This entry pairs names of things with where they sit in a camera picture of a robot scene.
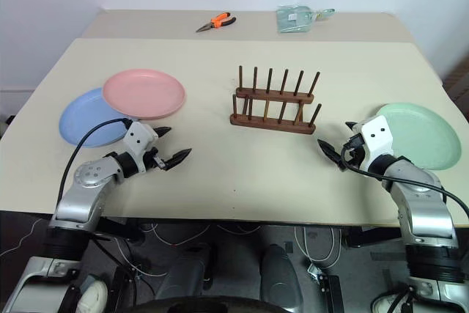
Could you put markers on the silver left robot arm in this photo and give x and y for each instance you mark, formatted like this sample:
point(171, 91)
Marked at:
point(84, 188)

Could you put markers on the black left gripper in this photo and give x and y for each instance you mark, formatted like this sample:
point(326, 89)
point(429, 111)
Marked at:
point(152, 161)

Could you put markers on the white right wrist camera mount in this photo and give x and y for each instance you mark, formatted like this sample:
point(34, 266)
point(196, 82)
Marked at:
point(377, 135)

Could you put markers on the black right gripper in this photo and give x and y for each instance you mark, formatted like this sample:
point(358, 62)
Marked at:
point(354, 162)

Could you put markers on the brown woven object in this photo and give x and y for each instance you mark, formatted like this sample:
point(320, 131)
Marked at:
point(458, 78)

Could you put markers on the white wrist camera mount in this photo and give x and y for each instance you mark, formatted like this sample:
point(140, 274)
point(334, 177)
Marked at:
point(377, 135)
point(137, 138)

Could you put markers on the white shoe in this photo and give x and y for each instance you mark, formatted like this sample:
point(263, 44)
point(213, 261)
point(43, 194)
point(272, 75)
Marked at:
point(386, 303)
point(91, 294)

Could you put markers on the pink plate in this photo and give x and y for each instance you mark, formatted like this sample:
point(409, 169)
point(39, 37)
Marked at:
point(143, 91)

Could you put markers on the wooden dish rack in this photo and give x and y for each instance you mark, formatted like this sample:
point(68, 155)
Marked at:
point(271, 126)

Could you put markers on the dark rounded shape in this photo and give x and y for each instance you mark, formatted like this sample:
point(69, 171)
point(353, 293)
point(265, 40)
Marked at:
point(278, 272)
point(187, 272)

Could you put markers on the blue plate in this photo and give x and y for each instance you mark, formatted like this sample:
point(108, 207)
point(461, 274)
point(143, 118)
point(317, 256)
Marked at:
point(84, 122)

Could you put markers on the green plate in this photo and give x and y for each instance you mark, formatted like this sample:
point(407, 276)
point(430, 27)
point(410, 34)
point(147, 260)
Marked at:
point(421, 137)

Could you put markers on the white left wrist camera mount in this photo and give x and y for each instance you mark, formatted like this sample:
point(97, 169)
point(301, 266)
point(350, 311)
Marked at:
point(137, 138)

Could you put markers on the black table frame bar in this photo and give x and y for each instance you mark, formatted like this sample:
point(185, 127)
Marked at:
point(373, 238)

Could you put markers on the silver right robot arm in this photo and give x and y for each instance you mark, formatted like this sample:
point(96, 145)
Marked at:
point(425, 203)

